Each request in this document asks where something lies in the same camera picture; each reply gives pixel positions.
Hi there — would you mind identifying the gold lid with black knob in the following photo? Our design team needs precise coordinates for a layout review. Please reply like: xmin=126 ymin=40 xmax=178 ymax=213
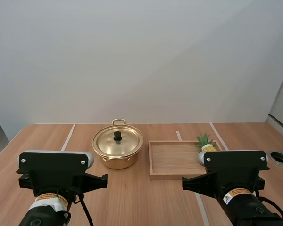
xmin=92 ymin=124 xmax=144 ymax=157

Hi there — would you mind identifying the shallow wooden tray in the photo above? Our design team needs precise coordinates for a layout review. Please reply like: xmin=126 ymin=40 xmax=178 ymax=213
xmin=148 ymin=140 xmax=224 ymax=181

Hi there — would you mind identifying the yellow toy pineapple green crown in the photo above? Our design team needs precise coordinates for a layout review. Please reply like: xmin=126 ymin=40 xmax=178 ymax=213
xmin=194 ymin=133 xmax=219 ymax=153

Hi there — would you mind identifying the gold pot with two handles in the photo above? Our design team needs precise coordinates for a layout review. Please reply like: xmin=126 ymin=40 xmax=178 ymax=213
xmin=92 ymin=118 xmax=144 ymax=170

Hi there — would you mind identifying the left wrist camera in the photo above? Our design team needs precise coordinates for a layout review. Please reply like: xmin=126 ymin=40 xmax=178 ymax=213
xmin=16 ymin=150 xmax=108 ymax=197

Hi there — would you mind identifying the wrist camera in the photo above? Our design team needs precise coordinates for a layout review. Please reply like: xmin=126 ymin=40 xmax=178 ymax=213
xmin=16 ymin=150 xmax=108 ymax=197
xmin=181 ymin=150 xmax=271 ymax=196

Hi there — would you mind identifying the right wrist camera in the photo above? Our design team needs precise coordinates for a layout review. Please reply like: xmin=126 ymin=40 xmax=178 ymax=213
xmin=181 ymin=150 xmax=271 ymax=196

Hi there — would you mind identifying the black cable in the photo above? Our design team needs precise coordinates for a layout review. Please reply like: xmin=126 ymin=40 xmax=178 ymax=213
xmin=256 ymin=194 xmax=283 ymax=219
xmin=73 ymin=193 xmax=95 ymax=226

